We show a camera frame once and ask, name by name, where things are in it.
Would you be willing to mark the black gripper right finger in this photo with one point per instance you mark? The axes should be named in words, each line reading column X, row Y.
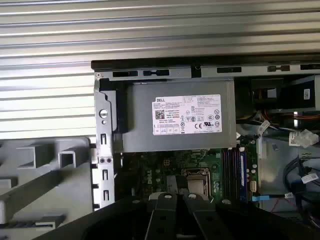
column 207, row 220

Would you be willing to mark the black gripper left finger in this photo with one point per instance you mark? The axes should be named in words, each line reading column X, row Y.
column 162, row 212

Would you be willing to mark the black RAM slot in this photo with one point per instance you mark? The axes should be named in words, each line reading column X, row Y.
column 225, row 175
column 230, row 175
column 236, row 175

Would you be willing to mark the RAM stick with blue label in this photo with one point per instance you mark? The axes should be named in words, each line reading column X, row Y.
column 243, row 175

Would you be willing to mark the CPU socket with silver CPU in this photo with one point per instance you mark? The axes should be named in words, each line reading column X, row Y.
column 200, row 187

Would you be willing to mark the green motherboard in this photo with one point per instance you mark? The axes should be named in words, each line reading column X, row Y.
column 155, row 165

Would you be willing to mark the grey parts rack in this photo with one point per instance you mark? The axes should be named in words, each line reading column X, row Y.
column 77, row 185

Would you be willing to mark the black PC case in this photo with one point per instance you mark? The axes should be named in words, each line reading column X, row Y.
column 105, row 140

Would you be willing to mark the white power supply label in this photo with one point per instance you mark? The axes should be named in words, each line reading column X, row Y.
column 186, row 115

